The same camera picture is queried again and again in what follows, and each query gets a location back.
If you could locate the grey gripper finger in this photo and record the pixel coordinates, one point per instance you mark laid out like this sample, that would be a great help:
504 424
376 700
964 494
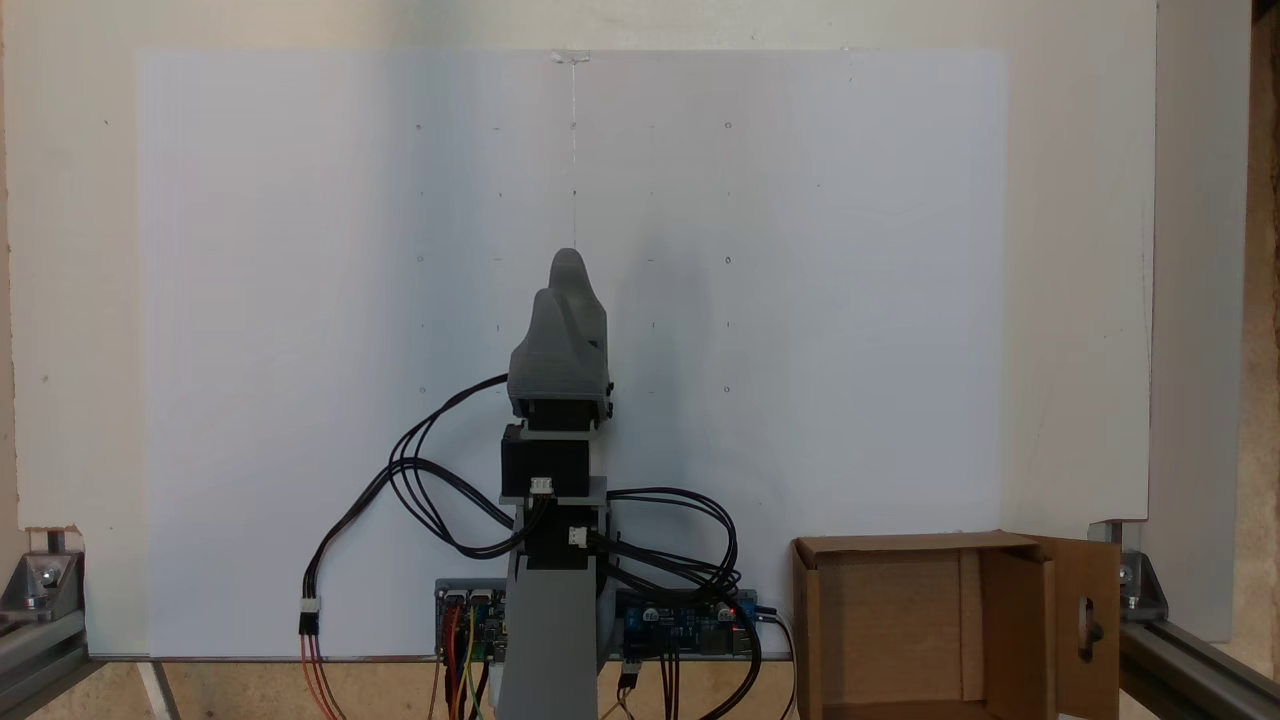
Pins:
590 310
545 350

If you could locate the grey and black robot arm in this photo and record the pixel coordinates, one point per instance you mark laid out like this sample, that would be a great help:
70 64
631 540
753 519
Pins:
545 620

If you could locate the circuit board with jumper pins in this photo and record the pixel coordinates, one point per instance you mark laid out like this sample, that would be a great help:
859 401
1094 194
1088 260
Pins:
487 625

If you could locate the blue circuit board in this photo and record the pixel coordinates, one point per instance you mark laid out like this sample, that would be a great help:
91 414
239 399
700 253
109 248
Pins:
680 625

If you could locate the clear tape strip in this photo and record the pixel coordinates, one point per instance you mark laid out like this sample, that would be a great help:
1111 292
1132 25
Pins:
571 57

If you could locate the large white paper sheet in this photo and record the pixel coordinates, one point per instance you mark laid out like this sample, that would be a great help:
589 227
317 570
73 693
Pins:
250 300

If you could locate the brown cardboard box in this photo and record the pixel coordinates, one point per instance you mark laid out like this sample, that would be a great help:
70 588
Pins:
900 620

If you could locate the aluminium corner bracket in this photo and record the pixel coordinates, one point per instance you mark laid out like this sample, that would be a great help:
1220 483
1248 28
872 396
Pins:
1140 585
40 580

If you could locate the aluminium profile post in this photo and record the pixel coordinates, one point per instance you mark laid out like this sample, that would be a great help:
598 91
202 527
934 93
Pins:
35 655
1190 665

